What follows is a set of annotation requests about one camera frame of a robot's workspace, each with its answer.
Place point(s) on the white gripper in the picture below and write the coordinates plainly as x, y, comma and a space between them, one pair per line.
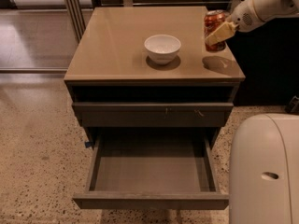
244, 17

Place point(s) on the red coke can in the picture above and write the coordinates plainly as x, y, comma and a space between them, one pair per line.
213, 19

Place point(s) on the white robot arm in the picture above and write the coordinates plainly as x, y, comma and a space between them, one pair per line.
264, 162

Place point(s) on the grey drawer cabinet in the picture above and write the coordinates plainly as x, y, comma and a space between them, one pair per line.
111, 65

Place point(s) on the closed grey top drawer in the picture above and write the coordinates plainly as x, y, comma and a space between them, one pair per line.
152, 114

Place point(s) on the open grey middle drawer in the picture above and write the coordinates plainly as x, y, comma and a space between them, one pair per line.
143, 173

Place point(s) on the white ceramic bowl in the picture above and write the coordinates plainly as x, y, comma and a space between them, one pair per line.
162, 49

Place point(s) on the dark object on floor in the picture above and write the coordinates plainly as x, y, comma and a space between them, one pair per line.
293, 105

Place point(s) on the blue tape piece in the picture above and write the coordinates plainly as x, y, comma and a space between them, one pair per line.
88, 144

